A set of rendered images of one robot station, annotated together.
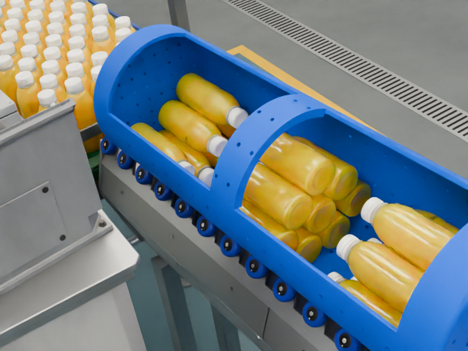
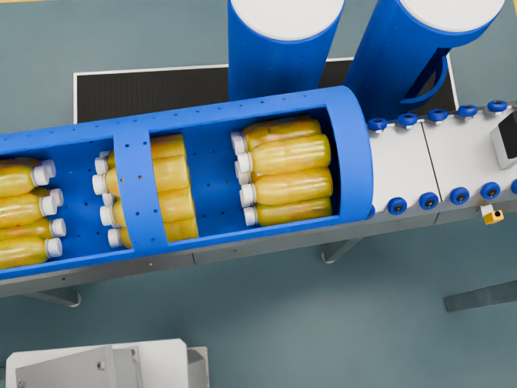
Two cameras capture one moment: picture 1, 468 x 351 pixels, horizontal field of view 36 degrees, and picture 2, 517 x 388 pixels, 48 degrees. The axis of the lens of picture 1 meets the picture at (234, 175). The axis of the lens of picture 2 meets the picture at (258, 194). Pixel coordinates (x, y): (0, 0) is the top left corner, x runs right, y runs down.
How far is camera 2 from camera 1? 0.78 m
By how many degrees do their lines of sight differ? 50
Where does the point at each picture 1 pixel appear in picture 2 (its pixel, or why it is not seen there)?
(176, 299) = not seen: hidden behind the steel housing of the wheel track
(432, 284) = (350, 186)
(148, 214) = (22, 284)
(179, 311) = not seen: hidden behind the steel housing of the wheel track
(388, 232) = (274, 171)
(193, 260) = (99, 275)
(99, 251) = (155, 366)
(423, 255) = (306, 165)
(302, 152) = (165, 171)
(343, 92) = not seen: outside the picture
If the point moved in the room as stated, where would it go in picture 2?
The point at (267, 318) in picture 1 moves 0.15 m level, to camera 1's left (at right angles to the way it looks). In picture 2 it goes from (194, 255) to (166, 316)
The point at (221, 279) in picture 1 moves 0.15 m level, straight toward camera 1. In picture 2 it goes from (135, 266) to (195, 289)
